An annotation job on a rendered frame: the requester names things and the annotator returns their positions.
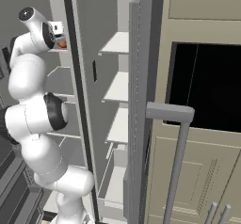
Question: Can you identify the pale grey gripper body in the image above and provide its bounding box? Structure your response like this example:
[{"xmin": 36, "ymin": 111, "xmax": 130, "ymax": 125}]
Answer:
[{"xmin": 53, "ymin": 34, "xmax": 69, "ymax": 51}]

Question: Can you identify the orange peach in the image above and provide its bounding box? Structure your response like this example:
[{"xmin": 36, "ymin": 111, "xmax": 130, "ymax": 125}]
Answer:
[{"xmin": 57, "ymin": 40, "xmax": 69, "ymax": 50}]

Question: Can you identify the white fridge shelf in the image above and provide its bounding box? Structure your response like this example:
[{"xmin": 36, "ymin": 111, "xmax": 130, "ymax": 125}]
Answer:
[
  {"xmin": 50, "ymin": 92, "xmax": 76, "ymax": 104},
  {"xmin": 46, "ymin": 65, "xmax": 72, "ymax": 78},
  {"xmin": 97, "ymin": 31, "xmax": 130, "ymax": 56},
  {"xmin": 46, "ymin": 132, "xmax": 83, "ymax": 148},
  {"xmin": 104, "ymin": 107, "xmax": 129, "ymax": 146},
  {"xmin": 101, "ymin": 71, "xmax": 130, "ymax": 104},
  {"xmin": 49, "ymin": 47, "xmax": 69, "ymax": 54}
]

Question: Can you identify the grey fridge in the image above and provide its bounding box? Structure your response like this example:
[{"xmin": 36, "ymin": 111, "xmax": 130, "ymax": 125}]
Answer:
[{"xmin": 0, "ymin": 0, "xmax": 142, "ymax": 224}]

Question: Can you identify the white fridge bin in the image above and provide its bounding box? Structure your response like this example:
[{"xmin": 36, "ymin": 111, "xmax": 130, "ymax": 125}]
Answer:
[{"xmin": 96, "ymin": 166, "xmax": 128, "ymax": 211}]

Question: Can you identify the beige tall cabinet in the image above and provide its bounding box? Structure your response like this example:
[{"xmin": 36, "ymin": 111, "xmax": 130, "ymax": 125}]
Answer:
[{"xmin": 144, "ymin": 0, "xmax": 241, "ymax": 224}]

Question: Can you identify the black built-in oven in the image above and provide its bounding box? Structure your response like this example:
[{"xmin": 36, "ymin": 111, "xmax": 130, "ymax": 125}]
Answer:
[{"xmin": 164, "ymin": 41, "xmax": 241, "ymax": 134}]

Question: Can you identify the beige cabinet door with panel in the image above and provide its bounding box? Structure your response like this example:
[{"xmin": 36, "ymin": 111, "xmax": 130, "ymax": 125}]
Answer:
[{"xmin": 147, "ymin": 136, "xmax": 241, "ymax": 224}]

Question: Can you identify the grey fridge door handle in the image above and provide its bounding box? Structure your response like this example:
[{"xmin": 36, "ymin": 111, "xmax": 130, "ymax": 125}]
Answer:
[{"xmin": 145, "ymin": 102, "xmax": 196, "ymax": 224}]

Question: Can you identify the grey cabinet handle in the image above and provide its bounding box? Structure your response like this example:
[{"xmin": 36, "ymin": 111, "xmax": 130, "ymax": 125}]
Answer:
[
  {"xmin": 203, "ymin": 200, "xmax": 218, "ymax": 224},
  {"xmin": 217, "ymin": 203, "xmax": 233, "ymax": 224}
]

